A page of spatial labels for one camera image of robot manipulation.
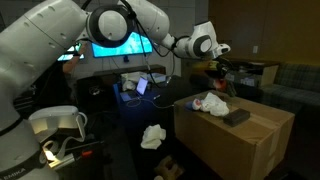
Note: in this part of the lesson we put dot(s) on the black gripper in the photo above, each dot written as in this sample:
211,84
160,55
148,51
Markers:
220,70

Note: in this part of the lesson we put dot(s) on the brown cardboard box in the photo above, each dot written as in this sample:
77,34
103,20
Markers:
233,150

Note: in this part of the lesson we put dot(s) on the large cyan lit screen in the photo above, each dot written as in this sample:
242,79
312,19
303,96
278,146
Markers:
133,45

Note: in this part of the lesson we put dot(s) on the bystander forearm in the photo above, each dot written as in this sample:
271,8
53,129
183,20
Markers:
71,65

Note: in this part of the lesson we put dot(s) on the blue folded cloth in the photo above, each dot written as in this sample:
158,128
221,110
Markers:
189,106

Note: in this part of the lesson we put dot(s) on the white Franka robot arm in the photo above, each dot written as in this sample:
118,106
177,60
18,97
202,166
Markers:
40,43

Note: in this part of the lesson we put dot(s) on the red plush toy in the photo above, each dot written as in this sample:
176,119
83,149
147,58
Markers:
222,85

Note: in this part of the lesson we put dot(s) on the dark red floor object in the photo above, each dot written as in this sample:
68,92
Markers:
168,168

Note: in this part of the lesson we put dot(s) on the yellow wrist mount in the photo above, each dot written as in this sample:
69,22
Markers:
201,66

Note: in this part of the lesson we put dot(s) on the silver open laptop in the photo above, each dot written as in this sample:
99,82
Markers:
141,86

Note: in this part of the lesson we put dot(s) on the white wall outlet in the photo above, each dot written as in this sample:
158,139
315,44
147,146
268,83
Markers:
255,49

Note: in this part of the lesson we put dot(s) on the green plaid sofa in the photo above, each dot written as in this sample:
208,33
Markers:
293,86

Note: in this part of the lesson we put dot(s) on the white cloth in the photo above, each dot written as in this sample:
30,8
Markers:
215,105

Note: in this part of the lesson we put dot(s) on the dark grey foam block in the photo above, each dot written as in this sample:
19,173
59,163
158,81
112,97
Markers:
236,117

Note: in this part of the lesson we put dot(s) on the white crumpled towel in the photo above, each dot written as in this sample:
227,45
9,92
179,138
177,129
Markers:
152,136

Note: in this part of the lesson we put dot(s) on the small cardboard box background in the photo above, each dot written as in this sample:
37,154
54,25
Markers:
268,75

